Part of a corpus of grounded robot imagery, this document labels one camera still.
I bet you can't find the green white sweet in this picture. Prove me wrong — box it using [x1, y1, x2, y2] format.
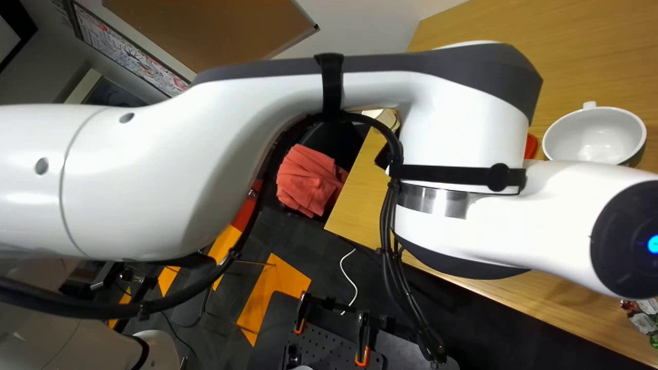
[629, 313, 658, 338]
[618, 297, 658, 316]

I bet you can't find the coral pink cloth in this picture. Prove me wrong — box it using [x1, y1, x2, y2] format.
[274, 142, 349, 221]

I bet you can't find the black office chair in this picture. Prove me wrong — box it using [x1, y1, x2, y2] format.
[297, 112, 376, 172]

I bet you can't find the black orange bar clamp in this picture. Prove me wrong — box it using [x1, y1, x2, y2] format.
[351, 311, 378, 370]
[293, 293, 324, 338]

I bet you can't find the white bowl green rim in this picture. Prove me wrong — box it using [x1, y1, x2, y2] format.
[541, 100, 650, 168]

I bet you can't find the white floor cable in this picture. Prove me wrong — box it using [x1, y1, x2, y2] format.
[337, 247, 362, 308]

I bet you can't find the cork board silver frame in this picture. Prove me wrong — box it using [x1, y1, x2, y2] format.
[100, 0, 320, 77]

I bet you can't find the printed wall poster strip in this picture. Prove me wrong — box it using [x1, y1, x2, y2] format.
[69, 0, 195, 98]

